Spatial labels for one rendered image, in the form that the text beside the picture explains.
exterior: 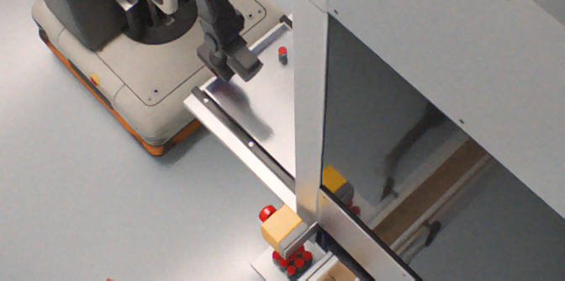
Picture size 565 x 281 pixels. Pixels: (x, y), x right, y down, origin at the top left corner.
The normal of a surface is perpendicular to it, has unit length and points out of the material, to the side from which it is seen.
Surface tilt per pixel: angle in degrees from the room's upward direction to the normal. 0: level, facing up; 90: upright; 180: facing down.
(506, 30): 90
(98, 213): 0
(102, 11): 90
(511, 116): 90
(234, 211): 0
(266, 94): 0
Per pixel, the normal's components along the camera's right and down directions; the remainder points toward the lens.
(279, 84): -0.02, -0.44
